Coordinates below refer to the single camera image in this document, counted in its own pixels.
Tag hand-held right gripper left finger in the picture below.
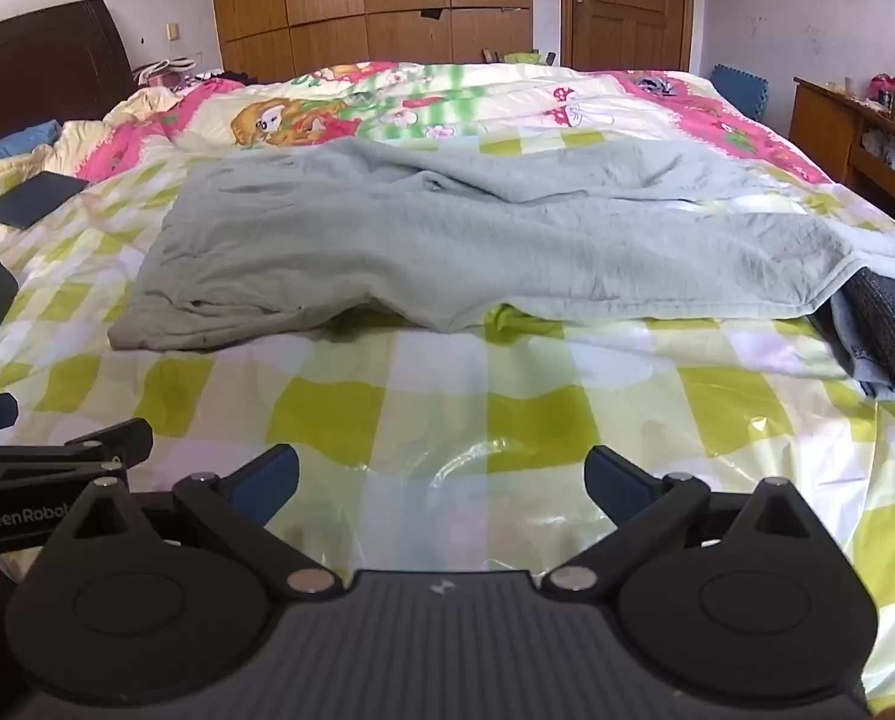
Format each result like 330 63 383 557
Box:
43 444 344 601

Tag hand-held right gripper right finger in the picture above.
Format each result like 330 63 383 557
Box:
541 445 842 597

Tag grey pants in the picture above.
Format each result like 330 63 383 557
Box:
109 136 869 353

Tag cartoon print checked quilt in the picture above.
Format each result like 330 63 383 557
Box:
0 60 895 713

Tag dark tablet case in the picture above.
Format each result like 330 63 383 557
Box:
0 171 90 230

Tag blue folded towel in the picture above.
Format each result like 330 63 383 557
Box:
0 122 62 170

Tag dark denim cloth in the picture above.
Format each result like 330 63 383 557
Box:
830 266 895 413

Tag dark wooden headboard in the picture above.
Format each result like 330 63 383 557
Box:
0 0 135 155

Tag white patterned bag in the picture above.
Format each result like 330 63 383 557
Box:
134 58 197 87

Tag wooden side table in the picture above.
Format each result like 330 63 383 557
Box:
788 76 895 226

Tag blue foam mat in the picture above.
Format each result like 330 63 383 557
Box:
711 64 770 121

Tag wooden door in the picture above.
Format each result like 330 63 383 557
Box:
560 0 696 72

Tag wooden wardrobe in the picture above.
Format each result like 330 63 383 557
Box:
208 0 534 83

